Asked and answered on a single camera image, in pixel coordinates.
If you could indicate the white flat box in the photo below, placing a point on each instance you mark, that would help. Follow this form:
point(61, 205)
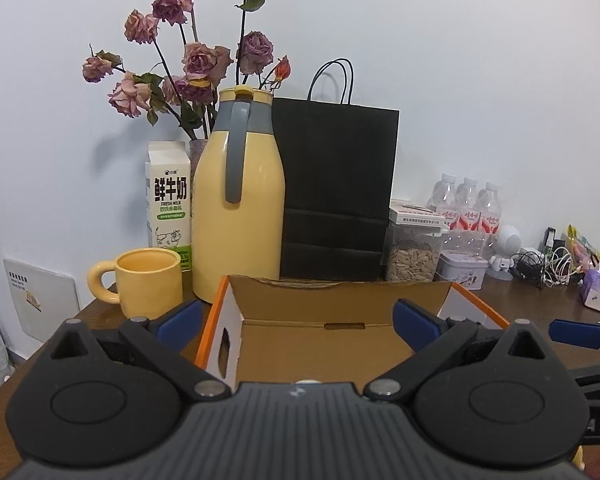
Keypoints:
point(417, 212)

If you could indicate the black adapter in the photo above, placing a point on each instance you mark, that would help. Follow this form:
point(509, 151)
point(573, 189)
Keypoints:
point(550, 239)

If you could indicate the dried rose bouquet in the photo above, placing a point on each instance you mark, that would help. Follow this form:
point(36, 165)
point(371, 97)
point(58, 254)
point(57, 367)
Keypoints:
point(200, 60)

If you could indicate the white robot toy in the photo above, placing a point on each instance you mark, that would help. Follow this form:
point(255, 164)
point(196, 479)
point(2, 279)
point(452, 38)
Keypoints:
point(507, 240)

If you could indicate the colourful packets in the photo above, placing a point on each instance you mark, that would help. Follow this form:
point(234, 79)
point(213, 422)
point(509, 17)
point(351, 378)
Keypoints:
point(582, 250)

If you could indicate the yellow thermos jug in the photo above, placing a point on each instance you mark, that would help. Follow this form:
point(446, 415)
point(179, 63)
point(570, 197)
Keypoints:
point(250, 200)

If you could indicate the clear jar of seeds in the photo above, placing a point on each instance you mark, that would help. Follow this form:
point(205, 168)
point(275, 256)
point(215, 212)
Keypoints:
point(410, 260)

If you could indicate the black paper bag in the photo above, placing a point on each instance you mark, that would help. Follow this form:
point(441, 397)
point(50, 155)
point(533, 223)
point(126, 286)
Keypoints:
point(335, 170)

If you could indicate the yellow mug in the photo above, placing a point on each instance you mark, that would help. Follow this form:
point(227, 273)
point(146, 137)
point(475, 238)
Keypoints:
point(150, 285)

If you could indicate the white green milk carton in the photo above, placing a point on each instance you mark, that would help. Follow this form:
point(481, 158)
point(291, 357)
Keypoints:
point(170, 195)

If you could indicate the white tin box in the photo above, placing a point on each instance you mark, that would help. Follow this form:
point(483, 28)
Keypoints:
point(460, 270)

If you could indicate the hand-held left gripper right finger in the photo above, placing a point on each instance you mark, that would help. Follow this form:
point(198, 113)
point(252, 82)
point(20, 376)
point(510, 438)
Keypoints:
point(415, 327)

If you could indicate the red printed cardboard box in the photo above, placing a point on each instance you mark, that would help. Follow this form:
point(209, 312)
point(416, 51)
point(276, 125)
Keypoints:
point(300, 340)

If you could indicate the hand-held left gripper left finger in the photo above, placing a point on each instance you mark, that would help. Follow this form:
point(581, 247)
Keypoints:
point(180, 321)

